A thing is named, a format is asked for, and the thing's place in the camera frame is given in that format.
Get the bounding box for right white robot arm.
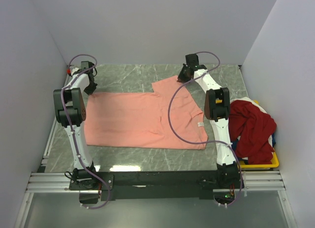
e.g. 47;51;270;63
178;52;242;188

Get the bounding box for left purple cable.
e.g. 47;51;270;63
61;54;111;210

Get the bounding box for yellow plastic bin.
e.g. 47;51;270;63
215;99;280;169

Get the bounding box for blue t shirt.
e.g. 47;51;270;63
231;133;276;151

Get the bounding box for pink t shirt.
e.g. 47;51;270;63
84;76;208;150

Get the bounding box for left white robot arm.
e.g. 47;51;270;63
53;61;98;190

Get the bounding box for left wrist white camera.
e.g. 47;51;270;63
66;67;80;76

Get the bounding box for red t shirt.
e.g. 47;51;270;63
229;99;277;164

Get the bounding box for black base beam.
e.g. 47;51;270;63
69;170;244;204

